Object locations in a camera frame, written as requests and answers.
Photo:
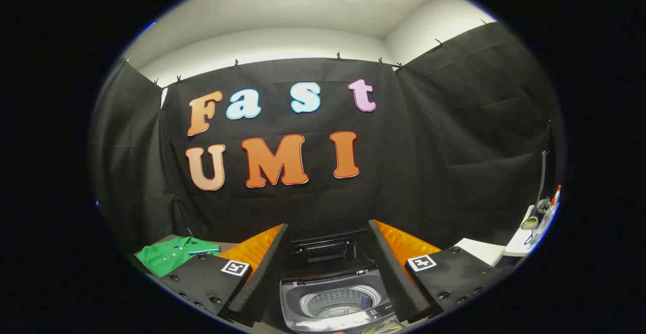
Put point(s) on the black backdrop cloth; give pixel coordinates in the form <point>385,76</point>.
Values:
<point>404,172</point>

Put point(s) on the dark washing machine lid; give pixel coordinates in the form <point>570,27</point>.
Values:
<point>323,248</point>

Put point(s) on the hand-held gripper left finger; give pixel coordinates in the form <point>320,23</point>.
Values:
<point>265,273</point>

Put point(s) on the grey upright pole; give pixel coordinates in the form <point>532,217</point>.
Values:
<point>543,172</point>

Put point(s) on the grey side table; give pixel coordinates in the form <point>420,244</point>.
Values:
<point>228,245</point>

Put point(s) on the grey washing machine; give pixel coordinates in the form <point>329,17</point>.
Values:
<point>293,293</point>

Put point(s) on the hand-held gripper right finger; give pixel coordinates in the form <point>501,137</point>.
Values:
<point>391,273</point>

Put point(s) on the spray bottle with red top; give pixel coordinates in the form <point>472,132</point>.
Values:
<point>556,192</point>

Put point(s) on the green polo shirt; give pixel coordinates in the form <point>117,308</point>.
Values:
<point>161,258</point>

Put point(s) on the white table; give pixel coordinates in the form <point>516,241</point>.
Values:
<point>479,251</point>

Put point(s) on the white shelf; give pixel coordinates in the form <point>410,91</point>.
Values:
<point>517,245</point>

